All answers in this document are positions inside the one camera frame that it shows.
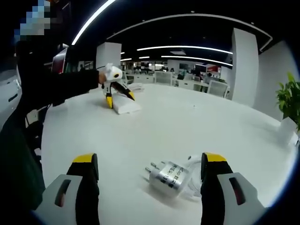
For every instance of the white mesh office chair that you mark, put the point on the white mesh office chair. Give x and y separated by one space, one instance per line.
219 87
163 77

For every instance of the white charger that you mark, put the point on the white charger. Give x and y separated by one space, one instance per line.
166 179

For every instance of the red display screen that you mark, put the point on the red display screen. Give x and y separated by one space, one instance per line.
58 63

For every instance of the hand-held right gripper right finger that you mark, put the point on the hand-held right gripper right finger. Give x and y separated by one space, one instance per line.
220 201

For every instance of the white chest-worn device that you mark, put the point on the white chest-worn device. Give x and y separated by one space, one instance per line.
8 91

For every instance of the green potted plant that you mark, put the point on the green potted plant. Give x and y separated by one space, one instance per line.
290 100

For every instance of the red wall sign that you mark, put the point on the red wall sign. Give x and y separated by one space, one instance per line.
211 68

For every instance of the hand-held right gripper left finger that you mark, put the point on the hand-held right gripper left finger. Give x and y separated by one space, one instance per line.
72 201

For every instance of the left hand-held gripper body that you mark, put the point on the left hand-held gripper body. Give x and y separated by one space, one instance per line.
114 75

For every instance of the curved ceiling light strip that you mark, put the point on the curved ceiling light strip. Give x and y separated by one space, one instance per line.
93 21

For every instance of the white desk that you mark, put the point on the white desk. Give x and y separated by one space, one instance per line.
152 136

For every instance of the white power strip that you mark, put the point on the white power strip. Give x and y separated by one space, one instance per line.
127 106

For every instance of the straight ceiling light strip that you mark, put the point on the straight ceiling light strip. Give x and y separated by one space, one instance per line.
185 48
197 59

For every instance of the person's left hand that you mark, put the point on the person's left hand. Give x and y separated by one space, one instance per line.
102 77

